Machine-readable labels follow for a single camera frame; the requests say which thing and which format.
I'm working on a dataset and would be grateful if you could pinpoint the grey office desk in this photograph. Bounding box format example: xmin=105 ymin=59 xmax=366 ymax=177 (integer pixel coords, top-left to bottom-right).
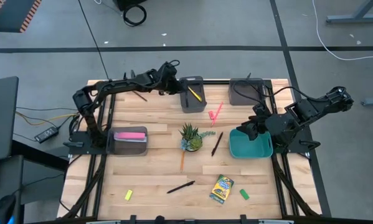
xmin=0 ymin=154 xmax=24 ymax=224

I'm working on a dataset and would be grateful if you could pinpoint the straight black floor cable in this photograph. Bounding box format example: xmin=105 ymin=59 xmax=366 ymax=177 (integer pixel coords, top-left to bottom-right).
xmin=77 ymin=0 xmax=110 ymax=80

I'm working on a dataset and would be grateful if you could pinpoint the succulent plant in black pot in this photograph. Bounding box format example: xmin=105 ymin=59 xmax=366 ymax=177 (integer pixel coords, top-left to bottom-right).
xmin=178 ymin=122 xmax=217 ymax=152

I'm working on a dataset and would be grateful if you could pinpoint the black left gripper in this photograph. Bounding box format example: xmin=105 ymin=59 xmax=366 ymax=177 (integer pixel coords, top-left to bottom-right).
xmin=154 ymin=63 xmax=187 ymax=95

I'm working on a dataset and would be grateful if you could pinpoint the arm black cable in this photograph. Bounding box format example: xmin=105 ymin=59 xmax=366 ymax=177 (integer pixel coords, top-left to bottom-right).
xmin=164 ymin=59 xmax=181 ymax=71
xmin=232 ymin=79 xmax=333 ymax=110

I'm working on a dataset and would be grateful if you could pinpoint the teal plastic bin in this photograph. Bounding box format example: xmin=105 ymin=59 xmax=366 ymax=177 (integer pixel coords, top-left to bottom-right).
xmin=229 ymin=128 xmax=273 ymax=159

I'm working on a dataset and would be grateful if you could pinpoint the black computer mouse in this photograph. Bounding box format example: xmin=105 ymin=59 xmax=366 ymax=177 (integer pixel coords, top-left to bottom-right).
xmin=0 ymin=194 xmax=17 ymax=224

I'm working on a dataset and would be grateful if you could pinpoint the long grey metal table foot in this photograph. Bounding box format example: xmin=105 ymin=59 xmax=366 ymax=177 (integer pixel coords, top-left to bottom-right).
xmin=326 ymin=0 xmax=373 ymax=24

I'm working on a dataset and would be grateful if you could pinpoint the coiled black floor cable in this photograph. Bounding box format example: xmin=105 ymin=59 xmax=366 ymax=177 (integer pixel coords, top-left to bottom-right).
xmin=123 ymin=4 xmax=148 ymax=27

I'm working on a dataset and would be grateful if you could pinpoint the black mat with orange stripes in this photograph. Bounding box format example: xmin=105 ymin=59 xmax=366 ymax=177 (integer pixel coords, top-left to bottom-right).
xmin=0 ymin=0 xmax=42 ymax=34

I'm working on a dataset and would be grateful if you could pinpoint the pink marker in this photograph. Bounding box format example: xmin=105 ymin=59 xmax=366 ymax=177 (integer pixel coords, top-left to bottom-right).
xmin=210 ymin=101 xmax=224 ymax=127

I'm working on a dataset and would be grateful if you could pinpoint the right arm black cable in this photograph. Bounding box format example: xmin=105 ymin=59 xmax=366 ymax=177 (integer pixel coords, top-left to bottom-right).
xmin=232 ymin=79 xmax=333 ymax=110

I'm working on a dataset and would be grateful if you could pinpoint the black ballpoint pen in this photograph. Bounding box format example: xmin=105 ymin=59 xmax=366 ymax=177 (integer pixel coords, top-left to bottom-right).
xmin=211 ymin=131 xmax=224 ymax=157
xmin=166 ymin=180 xmax=196 ymax=194

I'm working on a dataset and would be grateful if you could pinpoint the dark brown pencil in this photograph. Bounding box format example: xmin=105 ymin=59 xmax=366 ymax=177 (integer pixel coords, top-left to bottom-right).
xmin=132 ymin=90 xmax=148 ymax=103

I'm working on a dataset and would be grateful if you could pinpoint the black metal table frame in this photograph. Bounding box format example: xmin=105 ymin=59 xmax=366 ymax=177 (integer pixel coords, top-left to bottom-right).
xmin=57 ymin=73 xmax=333 ymax=224

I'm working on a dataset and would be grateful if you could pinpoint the black power adapter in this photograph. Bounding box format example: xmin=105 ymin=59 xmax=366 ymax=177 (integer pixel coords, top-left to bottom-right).
xmin=34 ymin=126 xmax=59 ymax=144

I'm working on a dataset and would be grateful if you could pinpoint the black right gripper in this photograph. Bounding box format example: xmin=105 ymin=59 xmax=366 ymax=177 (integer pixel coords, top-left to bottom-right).
xmin=235 ymin=105 xmax=270 ymax=141

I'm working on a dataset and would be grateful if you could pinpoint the white floor cable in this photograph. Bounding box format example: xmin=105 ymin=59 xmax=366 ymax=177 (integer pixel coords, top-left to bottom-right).
xmin=312 ymin=0 xmax=373 ymax=62

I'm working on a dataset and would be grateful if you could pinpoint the yellow highlighter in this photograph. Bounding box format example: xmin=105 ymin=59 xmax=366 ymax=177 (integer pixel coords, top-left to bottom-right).
xmin=187 ymin=86 xmax=203 ymax=103

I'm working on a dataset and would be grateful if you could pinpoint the black equipment box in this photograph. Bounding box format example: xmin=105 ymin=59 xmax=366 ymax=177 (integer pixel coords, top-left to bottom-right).
xmin=113 ymin=0 xmax=148 ymax=12

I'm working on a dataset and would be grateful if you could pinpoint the yellow floor cable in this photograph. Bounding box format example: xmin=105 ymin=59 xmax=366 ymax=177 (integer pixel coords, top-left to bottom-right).
xmin=16 ymin=111 xmax=78 ymax=126

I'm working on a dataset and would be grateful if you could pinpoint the yellow green crayon box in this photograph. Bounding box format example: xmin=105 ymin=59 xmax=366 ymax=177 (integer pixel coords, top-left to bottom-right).
xmin=209 ymin=174 xmax=235 ymax=205

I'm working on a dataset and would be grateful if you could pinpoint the wide grey plastic bin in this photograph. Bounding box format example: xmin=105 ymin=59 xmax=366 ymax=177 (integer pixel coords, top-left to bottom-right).
xmin=106 ymin=126 xmax=149 ymax=157

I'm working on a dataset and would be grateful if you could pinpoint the dark grey desk panel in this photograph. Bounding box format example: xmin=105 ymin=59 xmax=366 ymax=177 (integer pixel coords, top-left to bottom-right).
xmin=0 ymin=76 xmax=19 ymax=164

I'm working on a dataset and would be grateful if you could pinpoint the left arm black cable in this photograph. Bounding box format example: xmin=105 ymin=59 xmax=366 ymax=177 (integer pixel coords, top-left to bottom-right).
xmin=164 ymin=59 xmax=181 ymax=71

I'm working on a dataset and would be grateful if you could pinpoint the small grey plastic bin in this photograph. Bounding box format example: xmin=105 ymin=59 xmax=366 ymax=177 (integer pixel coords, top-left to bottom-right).
xmin=229 ymin=77 xmax=265 ymax=106
xmin=179 ymin=75 xmax=207 ymax=113

